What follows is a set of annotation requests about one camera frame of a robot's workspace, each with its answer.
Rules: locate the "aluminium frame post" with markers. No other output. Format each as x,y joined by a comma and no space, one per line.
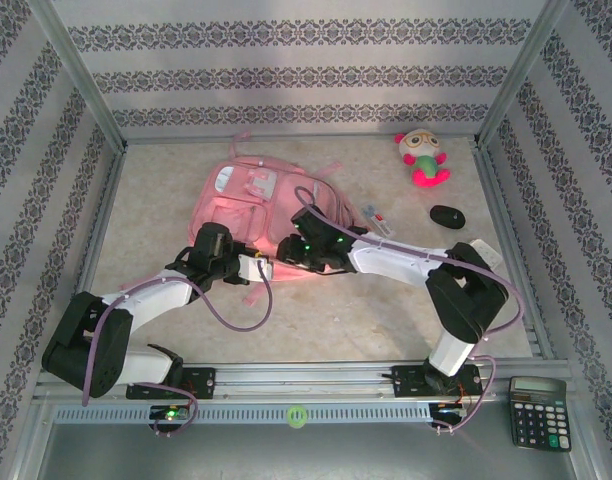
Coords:
78,75
522,75

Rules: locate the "black desk calculator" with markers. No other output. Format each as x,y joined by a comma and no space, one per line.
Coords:
538,420

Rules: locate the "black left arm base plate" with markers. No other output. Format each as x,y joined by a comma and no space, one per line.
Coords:
206,382

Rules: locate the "aluminium table side rail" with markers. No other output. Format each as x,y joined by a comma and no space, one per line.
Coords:
92,255
492,175

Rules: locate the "black computer mouse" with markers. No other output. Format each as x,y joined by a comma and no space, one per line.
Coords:
446,217

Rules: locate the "aluminium table back rail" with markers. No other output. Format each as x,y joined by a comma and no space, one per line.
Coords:
186,138

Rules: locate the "white square alarm clock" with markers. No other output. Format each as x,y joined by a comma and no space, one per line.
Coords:
488,252

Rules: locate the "small controller circuit board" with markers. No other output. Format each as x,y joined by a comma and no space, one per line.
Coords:
171,414
448,411

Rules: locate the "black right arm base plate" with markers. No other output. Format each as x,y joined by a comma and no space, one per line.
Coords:
406,382

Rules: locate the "pink student backpack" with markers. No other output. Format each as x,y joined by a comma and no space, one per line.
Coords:
236,215

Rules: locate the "aluminium mounting rail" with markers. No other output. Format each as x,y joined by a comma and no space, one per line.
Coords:
306,382

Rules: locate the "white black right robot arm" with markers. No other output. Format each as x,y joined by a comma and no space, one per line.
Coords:
386,257

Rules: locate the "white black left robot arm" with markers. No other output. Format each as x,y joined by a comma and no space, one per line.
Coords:
156,300

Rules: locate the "white pink plush toy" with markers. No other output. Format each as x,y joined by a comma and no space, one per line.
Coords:
423,165

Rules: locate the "clear pencil lead box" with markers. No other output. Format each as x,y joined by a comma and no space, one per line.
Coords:
378,220

